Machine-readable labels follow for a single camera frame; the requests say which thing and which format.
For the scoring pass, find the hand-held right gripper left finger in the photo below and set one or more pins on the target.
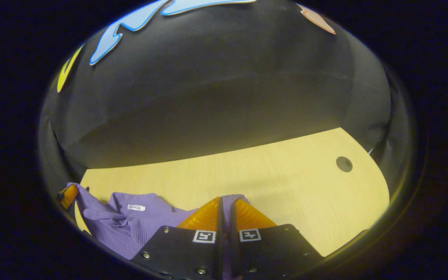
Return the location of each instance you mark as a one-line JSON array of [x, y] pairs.
[[218, 249]]

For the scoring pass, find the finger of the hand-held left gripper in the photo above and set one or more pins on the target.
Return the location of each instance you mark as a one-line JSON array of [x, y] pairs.
[[68, 196]]

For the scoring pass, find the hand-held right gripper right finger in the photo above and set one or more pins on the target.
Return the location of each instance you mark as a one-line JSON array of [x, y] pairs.
[[235, 249]]

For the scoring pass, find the purple knit cardigan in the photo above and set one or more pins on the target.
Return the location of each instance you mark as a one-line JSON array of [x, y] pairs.
[[130, 225]]

